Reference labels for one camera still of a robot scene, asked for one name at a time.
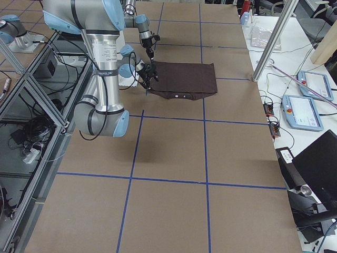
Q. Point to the blue teach pendant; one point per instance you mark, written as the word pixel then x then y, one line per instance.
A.
pixel 301 113
pixel 317 82

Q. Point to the aluminium frame post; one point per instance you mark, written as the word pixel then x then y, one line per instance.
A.
pixel 282 21

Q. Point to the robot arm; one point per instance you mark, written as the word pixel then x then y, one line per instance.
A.
pixel 100 23
pixel 142 23

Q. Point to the dark brown t-shirt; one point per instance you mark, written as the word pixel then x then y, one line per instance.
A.
pixel 191 81

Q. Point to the orange connector module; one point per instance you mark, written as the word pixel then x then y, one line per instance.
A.
pixel 268 109

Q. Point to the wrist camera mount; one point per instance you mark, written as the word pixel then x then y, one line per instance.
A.
pixel 156 37
pixel 150 70

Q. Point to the black monitor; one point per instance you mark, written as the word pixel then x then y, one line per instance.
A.
pixel 316 164

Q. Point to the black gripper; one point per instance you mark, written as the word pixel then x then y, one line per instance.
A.
pixel 148 45
pixel 145 72

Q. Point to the aluminium frame rack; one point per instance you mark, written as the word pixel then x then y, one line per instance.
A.
pixel 35 116

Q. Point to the near blue teach pendant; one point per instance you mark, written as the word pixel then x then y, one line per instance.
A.
pixel 301 113

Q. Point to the far blue teach pendant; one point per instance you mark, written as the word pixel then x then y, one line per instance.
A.
pixel 317 82

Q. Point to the red cylinder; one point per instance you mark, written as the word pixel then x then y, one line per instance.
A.
pixel 246 6

